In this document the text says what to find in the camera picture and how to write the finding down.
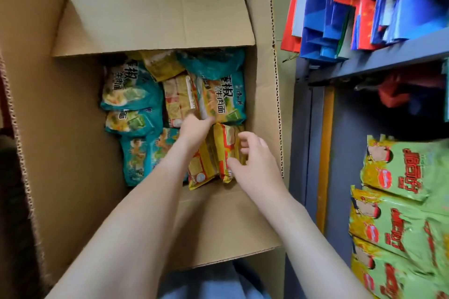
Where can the person's left hand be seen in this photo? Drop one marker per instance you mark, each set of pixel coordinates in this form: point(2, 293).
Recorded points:
point(194, 132)

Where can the row of blue gift bags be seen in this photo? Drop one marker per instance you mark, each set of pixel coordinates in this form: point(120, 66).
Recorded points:
point(417, 15)

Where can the teal noodle packets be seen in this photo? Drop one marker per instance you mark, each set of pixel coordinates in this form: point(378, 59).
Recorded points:
point(129, 88)

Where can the person's right forearm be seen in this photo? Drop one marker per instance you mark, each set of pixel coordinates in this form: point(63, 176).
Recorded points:
point(308, 246)

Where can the person's right hand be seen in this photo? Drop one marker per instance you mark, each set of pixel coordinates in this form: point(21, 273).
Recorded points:
point(259, 169)

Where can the teal instant noodle packet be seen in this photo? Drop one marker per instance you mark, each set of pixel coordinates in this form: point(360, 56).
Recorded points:
point(221, 99)

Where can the crumpled red bag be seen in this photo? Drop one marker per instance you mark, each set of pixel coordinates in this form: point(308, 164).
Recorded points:
point(393, 92)

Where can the person's left forearm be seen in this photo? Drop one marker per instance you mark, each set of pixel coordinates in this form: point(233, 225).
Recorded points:
point(133, 225)

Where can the grey metal shelf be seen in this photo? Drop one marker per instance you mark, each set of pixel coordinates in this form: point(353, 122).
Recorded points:
point(386, 57)

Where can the stack of green cartoon packets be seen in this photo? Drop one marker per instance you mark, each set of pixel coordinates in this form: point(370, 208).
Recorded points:
point(396, 221)

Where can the bunch of small gift bags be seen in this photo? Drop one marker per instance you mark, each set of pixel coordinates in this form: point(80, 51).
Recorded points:
point(315, 29)

